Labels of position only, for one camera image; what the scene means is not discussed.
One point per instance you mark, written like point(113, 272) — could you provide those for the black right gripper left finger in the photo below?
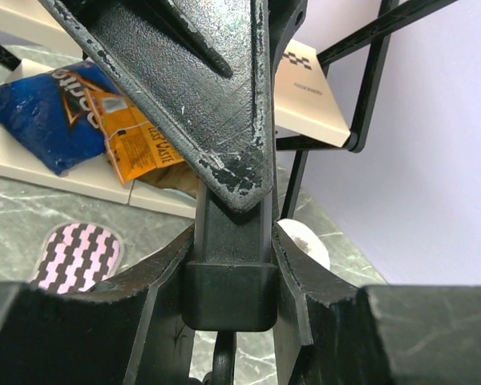
point(126, 330)

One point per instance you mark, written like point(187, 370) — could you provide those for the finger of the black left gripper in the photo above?
point(199, 71)
point(286, 16)

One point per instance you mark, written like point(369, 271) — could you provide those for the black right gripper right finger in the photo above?
point(331, 332)

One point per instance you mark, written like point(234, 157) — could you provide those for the black padlock with keys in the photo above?
point(230, 282)

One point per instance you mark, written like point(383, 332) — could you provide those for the white toilet paper roll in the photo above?
point(307, 241)

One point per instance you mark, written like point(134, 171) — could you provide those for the beige black tiered shelf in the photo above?
point(303, 102)

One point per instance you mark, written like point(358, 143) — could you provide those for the orange snack bag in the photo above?
point(134, 145)

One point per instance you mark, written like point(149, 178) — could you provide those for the pink striped sponge pad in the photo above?
point(75, 256)

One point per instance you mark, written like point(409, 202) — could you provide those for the brown pouch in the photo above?
point(179, 177)

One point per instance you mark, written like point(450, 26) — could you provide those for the blue snack bag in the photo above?
point(48, 114)

